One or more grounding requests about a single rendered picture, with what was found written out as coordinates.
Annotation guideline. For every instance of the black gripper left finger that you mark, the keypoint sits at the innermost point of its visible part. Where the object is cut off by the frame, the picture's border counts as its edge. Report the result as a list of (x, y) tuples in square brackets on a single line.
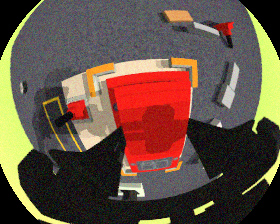
[(101, 163)]

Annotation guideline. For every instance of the red rectangular shell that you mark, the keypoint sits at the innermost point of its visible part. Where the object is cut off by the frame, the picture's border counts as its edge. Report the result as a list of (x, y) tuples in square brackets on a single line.
[(154, 115)]

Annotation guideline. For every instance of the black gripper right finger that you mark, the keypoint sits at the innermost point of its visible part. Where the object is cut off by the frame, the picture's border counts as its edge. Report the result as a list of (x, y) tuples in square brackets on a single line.
[(214, 144)]

